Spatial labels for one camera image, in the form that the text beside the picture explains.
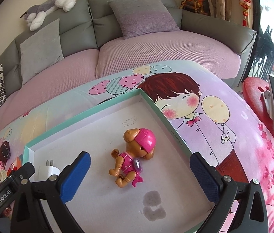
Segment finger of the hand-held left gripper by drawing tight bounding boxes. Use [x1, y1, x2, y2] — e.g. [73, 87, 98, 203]
[7, 163, 36, 183]

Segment red hanging decoration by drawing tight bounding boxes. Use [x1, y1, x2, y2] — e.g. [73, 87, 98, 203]
[237, 0, 252, 27]

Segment white charger plug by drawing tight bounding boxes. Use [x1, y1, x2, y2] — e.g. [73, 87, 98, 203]
[38, 160, 60, 182]

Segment grey white plush dog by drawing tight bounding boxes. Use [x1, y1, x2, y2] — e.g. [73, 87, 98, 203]
[20, 0, 76, 31]

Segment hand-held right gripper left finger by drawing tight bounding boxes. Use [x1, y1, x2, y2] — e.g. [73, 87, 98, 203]
[11, 152, 91, 233]

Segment pink toy dog figure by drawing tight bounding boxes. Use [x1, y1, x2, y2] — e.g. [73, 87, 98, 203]
[108, 128, 156, 188]

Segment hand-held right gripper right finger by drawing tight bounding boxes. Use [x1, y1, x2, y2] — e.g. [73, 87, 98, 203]
[189, 152, 272, 233]

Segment purple pillow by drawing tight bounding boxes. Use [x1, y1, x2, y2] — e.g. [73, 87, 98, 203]
[107, 0, 181, 40]

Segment grey sofa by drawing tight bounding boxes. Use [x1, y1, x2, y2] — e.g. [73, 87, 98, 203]
[0, 0, 259, 117]

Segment grey pillow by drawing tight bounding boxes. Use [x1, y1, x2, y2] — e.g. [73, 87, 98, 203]
[20, 18, 65, 85]

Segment red plastic stool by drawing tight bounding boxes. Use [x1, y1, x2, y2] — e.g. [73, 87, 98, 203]
[242, 76, 274, 153]

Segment printed cartoon blanket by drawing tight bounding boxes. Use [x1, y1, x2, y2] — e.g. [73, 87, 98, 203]
[0, 62, 274, 233]

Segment white phone stand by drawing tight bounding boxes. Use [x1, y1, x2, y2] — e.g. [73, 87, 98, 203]
[261, 89, 274, 117]

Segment white box with teal rim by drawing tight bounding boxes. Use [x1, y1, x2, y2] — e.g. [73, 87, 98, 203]
[22, 89, 215, 233]

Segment pink sofa seat cover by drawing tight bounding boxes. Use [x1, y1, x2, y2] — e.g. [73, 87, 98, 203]
[0, 47, 101, 131]
[96, 30, 242, 80]

